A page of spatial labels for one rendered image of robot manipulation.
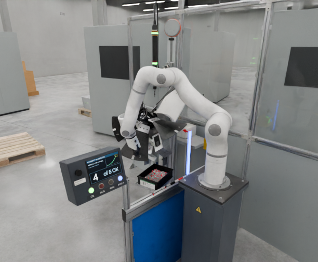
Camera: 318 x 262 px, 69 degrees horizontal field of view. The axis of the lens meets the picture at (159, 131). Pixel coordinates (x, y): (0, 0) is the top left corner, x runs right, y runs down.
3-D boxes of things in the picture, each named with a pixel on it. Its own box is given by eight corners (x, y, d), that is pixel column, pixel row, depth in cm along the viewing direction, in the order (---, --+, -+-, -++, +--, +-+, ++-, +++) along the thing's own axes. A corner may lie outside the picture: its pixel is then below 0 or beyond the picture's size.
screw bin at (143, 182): (154, 171, 179) (154, 162, 177) (173, 177, 171) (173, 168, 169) (136, 184, 162) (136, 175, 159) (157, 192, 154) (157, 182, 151)
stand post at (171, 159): (168, 214, 254) (170, 111, 215) (174, 218, 247) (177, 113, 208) (165, 215, 251) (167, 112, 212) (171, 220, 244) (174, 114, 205)
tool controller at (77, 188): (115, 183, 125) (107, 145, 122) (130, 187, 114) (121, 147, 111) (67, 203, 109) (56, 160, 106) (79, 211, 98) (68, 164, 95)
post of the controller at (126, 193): (127, 206, 132) (126, 175, 126) (130, 208, 130) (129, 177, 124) (122, 208, 131) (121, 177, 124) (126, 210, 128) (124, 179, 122)
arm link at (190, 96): (217, 141, 128) (223, 132, 141) (234, 127, 121) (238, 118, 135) (153, 79, 133) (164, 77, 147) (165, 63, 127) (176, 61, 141)
